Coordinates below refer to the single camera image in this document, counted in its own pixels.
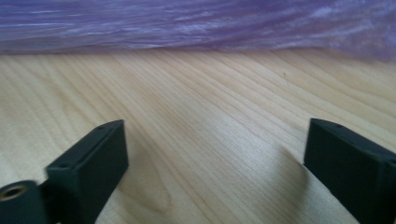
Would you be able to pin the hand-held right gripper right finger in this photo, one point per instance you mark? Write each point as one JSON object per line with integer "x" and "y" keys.
{"x": 351, "y": 168}

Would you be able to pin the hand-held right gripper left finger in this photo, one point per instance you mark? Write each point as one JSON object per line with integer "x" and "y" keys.
{"x": 87, "y": 168}

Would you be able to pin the purple plastic trash bag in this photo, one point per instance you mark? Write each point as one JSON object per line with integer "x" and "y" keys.
{"x": 199, "y": 25}

